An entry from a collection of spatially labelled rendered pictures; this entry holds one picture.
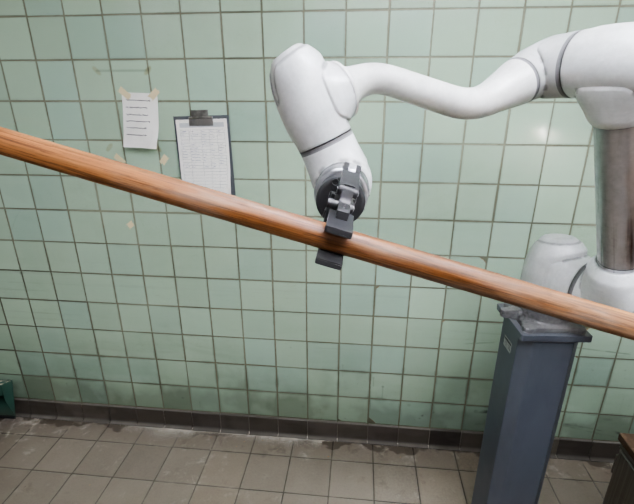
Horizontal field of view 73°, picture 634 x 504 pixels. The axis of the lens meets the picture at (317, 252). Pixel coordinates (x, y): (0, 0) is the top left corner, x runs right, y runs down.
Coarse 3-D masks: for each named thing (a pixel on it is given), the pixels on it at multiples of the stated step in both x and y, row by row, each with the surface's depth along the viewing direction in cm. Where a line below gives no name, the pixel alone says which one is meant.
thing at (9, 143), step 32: (0, 128) 47; (32, 160) 47; (64, 160) 46; (96, 160) 46; (160, 192) 46; (192, 192) 46; (256, 224) 47; (288, 224) 47; (320, 224) 47; (352, 256) 48; (384, 256) 47; (416, 256) 47; (480, 288) 47; (512, 288) 47; (544, 288) 48; (576, 320) 48; (608, 320) 47
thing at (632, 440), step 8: (624, 440) 142; (632, 440) 142; (624, 448) 144; (632, 448) 139; (616, 456) 147; (624, 456) 143; (632, 456) 138; (616, 464) 147; (624, 464) 143; (632, 464) 139; (616, 472) 147; (624, 472) 143; (632, 472) 139; (616, 480) 147; (624, 480) 143; (632, 480) 138; (608, 488) 151; (616, 488) 147; (624, 488) 142; (632, 488) 138; (608, 496) 151; (616, 496) 146; (624, 496) 142; (632, 496) 138
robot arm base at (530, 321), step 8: (504, 304) 140; (504, 312) 132; (512, 312) 132; (520, 312) 131; (528, 312) 129; (536, 312) 127; (520, 320) 130; (528, 320) 128; (536, 320) 127; (544, 320) 126; (552, 320) 125; (560, 320) 125; (528, 328) 126; (536, 328) 126; (544, 328) 126; (552, 328) 126; (560, 328) 125; (568, 328) 125; (576, 328) 125; (584, 328) 125
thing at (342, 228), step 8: (328, 216) 48; (352, 216) 51; (328, 224) 45; (336, 224) 46; (344, 224) 47; (352, 224) 47; (328, 232) 45; (336, 232) 45; (344, 232) 45; (352, 232) 45
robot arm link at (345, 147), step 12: (348, 132) 73; (324, 144) 72; (336, 144) 72; (348, 144) 73; (312, 156) 73; (324, 156) 72; (336, 156) 72; (348, 156) 72; (360, 156) 74; (312, 168) 74; (324, 168) 73; (312, 180) 75
